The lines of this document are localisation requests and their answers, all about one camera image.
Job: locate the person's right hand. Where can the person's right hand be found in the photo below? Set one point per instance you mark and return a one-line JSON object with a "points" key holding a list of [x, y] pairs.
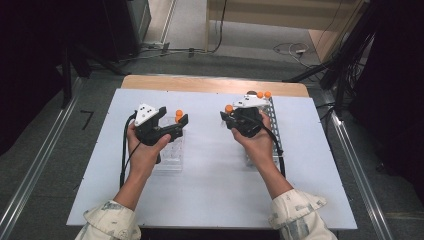
{"points": [[261, 146]]}

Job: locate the person's left hand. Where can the person's left hand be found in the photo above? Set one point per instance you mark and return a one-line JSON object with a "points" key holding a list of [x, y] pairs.
{"points": [[145, 160]]}

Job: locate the orange-capped clear tube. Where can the orange-capped clear tube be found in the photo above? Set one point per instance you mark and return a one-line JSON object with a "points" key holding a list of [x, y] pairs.
{"points": [[229, 108], [178, 118], [260, 95], [179, 112], [267, 94]]}

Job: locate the grey floor power strip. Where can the grey floor power strip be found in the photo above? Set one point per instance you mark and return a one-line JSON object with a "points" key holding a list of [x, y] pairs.
{"points": [[156, 46]]}

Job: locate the person's left shirt sleeve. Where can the person's left shirt sleeve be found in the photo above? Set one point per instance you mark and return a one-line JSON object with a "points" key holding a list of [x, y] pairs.
{"points": [[110, 221]]}

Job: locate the clear plastic tube rack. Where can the clear plastic tube rack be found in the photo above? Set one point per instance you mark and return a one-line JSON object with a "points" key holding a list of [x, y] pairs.
{"points": [[173, 153]]}

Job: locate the wooden desk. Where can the wooden desk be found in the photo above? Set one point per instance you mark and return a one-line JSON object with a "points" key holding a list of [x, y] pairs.
{"points": [[266, 13]]}

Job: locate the white work board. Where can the white work board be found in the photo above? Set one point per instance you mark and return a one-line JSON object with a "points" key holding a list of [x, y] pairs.
{"points": [[213, 180]]}

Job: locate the black metal stand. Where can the black metal stand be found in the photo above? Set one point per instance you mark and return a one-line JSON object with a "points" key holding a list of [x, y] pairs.
{"points": [[336, 63], [66, 76]]}

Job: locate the person's right shirt sleeve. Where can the person's right shirt sleeve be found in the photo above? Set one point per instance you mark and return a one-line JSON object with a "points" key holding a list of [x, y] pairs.
{"points": [[300, 216]]}

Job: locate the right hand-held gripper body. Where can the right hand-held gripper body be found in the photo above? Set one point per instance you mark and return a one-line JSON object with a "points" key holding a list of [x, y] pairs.
{"points": [[248, 121]]}

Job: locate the black cabinet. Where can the black cabinet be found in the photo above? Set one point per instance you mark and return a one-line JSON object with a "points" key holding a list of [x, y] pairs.
{"points": [[123, 26]]}

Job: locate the person's shirt sleeve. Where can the person's shirt sleeve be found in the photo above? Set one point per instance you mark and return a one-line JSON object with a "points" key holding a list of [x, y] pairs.
{"points": [[110, 221], [300, 216]]}

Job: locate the clear plastic container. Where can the clear plastic container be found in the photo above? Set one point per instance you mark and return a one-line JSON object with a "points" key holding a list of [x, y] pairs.
{"points": [[276, 123]]}

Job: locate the black curtain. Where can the black curtain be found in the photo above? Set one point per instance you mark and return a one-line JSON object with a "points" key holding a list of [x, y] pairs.
{"points": [[396, 83], [30, 66]]}

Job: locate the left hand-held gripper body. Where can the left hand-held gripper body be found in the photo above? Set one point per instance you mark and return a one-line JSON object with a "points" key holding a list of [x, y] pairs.
{"points": [[148, 131]]}

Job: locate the aluminium floor rail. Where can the aluminium floor rail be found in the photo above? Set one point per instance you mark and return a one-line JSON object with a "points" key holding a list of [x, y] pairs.
{"points": [[363, 186], [36, 160]]}

